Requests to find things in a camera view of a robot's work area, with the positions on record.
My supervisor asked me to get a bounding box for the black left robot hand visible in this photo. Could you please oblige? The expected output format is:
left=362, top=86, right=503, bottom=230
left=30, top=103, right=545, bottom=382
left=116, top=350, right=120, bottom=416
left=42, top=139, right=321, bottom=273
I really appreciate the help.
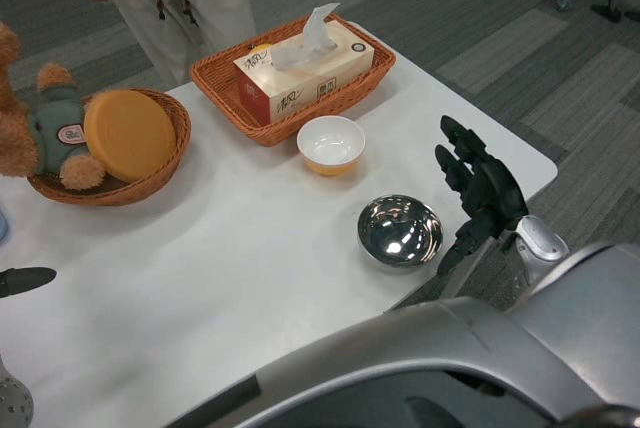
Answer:
left=0, top=266, right=57, bottom=299

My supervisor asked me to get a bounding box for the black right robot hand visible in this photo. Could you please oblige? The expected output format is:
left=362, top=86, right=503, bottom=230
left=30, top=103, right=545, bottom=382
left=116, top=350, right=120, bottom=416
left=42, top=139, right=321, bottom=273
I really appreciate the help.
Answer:
left=433, top=115, right=530, bottom=278

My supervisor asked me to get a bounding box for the shiny metal bowl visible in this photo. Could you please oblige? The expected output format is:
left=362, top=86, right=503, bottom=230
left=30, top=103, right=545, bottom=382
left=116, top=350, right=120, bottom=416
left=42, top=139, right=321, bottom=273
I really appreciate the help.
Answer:
left=356, top=193, right=445, bottom=269

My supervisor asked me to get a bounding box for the white and yellow ceramic bowl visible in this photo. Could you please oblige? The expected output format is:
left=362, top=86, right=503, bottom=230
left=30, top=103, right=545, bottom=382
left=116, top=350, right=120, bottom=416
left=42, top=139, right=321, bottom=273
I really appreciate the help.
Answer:
left=296, top=115, right=366, bottom=178

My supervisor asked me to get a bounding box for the round wicker basket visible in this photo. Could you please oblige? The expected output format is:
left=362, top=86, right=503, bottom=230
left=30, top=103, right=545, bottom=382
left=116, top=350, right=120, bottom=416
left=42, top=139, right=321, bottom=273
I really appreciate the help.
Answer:
left=27, top=87, right=193, bottom=208

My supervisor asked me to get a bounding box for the brown teddy bear plush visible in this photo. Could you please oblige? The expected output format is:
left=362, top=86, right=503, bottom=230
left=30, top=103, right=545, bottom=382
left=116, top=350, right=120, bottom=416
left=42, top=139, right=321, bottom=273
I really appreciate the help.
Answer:
left=0, top=21, right=107, bottom=192

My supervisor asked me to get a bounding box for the orange round disc lid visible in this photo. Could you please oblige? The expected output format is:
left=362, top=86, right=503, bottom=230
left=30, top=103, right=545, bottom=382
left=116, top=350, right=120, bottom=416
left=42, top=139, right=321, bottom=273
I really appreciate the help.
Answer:
left=83, top=89, right=178, bottom=183

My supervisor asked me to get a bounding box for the silver robot chest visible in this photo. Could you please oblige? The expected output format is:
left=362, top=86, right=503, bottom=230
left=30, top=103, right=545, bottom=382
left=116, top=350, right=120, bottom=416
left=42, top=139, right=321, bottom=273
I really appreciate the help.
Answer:
left=164, top=296, right=640, bottom=428

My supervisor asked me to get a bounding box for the beige and red tissue box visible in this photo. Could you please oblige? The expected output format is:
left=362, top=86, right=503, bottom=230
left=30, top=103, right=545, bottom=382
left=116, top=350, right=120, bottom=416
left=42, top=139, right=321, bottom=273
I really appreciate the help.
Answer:
left=233, top=20, right=376, bottom=127

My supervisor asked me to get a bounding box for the white tissue sheet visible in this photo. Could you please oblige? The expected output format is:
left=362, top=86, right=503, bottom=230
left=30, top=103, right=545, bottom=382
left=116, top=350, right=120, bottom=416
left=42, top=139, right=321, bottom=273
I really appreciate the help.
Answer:
left=269, top=1, right=342, bottom=72

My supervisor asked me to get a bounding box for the rectangular wicker basket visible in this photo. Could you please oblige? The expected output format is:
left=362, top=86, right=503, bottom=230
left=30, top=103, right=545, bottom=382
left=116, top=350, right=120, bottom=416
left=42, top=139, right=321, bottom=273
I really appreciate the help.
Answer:
left=190, top=14, right=397, bottom=148

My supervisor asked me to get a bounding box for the person in black jacket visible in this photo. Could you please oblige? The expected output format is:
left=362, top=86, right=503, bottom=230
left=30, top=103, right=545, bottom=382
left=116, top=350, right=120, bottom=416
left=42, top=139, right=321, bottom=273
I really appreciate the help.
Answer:
left=44, top=0, right=261, bottom=87

